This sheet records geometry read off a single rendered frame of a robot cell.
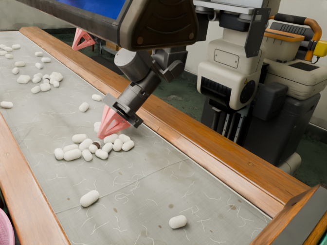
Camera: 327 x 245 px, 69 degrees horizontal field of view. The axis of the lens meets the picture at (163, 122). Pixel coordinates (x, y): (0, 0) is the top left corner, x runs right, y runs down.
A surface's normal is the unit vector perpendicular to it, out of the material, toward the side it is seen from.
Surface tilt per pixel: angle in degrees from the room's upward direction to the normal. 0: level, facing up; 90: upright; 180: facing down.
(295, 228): 0
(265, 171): 0
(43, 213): 0
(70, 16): 90
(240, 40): 98
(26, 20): 89
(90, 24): 90
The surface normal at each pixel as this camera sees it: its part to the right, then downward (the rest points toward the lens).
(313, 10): -0.76, 0.28
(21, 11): 0.64, 0.44
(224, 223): 0.08, -0.86
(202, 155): -0.47, -0.41
